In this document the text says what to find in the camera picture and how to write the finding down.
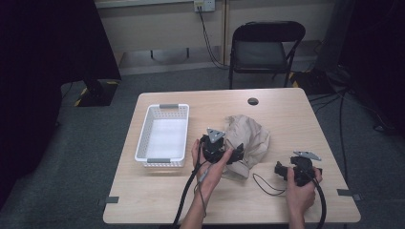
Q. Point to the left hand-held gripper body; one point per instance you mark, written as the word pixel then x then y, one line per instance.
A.
pixel 212 149

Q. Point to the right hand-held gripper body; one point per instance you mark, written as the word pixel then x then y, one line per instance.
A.
pixel 302 173

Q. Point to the beige cloth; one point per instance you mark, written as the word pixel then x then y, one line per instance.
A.
pixel 251 136

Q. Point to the white perforated plastic basket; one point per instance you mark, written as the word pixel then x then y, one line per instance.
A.
pixel 164 136

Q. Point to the person's right hand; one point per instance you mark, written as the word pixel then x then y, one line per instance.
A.
pixel 299 197

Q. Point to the person's left hand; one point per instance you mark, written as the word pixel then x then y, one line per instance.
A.
pixel 210 178

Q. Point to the grey tape strip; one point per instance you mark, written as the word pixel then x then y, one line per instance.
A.
pixel 347 192
pixel 110 200

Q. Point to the black floor box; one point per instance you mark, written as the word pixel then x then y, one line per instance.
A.
pixel 313 81

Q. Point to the black folding chair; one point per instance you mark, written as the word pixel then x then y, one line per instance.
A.
pixel 264 47

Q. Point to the black yellow-striped stand base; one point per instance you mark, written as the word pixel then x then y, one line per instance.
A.
pixel 102 93

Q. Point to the black curtain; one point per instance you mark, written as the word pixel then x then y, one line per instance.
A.
pixel 41 63

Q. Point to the white wall socket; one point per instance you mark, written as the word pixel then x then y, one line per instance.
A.
pixel 204 5

